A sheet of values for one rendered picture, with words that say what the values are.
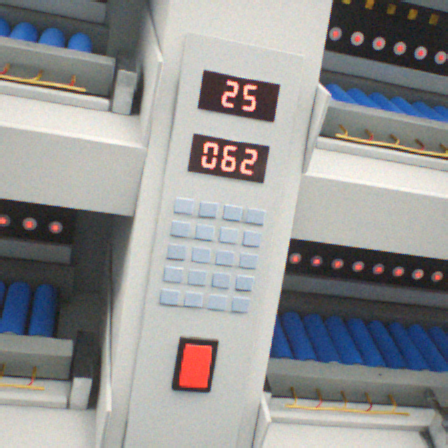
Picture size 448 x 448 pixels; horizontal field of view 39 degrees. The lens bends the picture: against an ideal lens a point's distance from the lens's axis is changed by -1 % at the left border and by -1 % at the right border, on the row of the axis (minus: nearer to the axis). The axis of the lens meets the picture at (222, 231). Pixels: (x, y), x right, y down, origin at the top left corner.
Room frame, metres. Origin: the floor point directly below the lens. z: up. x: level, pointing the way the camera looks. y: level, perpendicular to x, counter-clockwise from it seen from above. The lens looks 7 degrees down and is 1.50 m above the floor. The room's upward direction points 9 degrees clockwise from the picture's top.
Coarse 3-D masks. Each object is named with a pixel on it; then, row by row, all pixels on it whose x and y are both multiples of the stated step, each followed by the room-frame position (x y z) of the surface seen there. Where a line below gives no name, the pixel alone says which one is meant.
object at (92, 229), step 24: (120, 0) 0.56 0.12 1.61; (408, 0) 0.62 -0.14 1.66; (432, 0) 0.62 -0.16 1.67; (120, 24) 0.56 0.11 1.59; (120, 48) 0.56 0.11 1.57; (96, 216) 0.56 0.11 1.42; (96, 240) 0.56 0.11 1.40; (72, 264) 0.55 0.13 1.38; (96, 264) 0.56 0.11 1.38; (96, 288) 0.56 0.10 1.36
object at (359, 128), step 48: (336, 0) 0.55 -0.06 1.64; (384, 0) 0.56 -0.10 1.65; (336, 48) 0.57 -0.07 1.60; (384, 48) 0.58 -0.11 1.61; (432, 48) 0.59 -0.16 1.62; (336, 96) 0.52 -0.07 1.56; (384, 96) 0.56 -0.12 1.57; (432, 96) 0.58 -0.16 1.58; (336, 144) 0.44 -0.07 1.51; (384, 144) 0.46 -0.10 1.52; (432, 144) 0.48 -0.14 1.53; (336, 192) 0.40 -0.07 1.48; (384, 192) 0.40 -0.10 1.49; (432, 192) 0.41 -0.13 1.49; (336, 240) 0.41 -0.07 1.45; (384, 240) 0.42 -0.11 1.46; (432, 240) 0.42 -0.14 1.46
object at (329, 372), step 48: (288, 288) 0.57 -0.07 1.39; (336, 288) 0.58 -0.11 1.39; (384, 288) 0.59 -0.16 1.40; (432, 288) 0.60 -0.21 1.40; (288, 336) 0.52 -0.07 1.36; (336, 336) 0.53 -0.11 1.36; (384, 336) 0.55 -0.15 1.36; (432, 336) 0.57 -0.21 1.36; (288, 384) 0.46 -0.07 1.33; (336, 384) 0.47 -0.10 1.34; (384, 384) 0.48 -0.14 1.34; (432, 384) 0.49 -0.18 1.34; (288, 432) 0.44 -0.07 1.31; (336, 432) 0.45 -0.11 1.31; (384, 432) 0.46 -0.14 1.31; (432, 432) 0.46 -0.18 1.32
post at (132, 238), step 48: (192, 0) 0.37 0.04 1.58; (240, 0) 0.38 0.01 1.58; (288, 0) 0.38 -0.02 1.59; (288, 48) 0.38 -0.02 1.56; (144, 192) 0.37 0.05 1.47; (288, 192) 0.39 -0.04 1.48; (144, 240) 0.37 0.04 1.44; (288, 240) 0.39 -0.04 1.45; (144, 288) 0.37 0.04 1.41; (240, 432) 0.39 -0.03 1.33
